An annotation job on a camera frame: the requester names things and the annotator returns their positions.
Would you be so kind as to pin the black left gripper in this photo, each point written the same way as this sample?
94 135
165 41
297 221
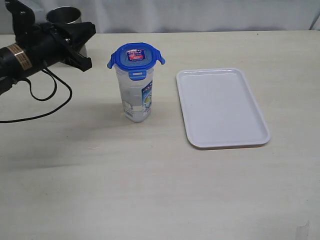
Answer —
46 44

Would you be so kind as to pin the stainless steel tumbler cup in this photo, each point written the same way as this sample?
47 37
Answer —
65 15

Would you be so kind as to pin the blue snap-lock container lid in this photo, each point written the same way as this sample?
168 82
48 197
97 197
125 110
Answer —
136 59

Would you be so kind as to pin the clear plastic tall container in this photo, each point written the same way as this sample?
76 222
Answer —
135 88

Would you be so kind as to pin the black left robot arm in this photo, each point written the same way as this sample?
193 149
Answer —
12 58

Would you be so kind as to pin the white rectangular plastic tray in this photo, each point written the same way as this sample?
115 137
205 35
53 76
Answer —
219 109

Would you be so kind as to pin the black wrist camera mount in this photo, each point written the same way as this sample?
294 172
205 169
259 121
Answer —
23 15

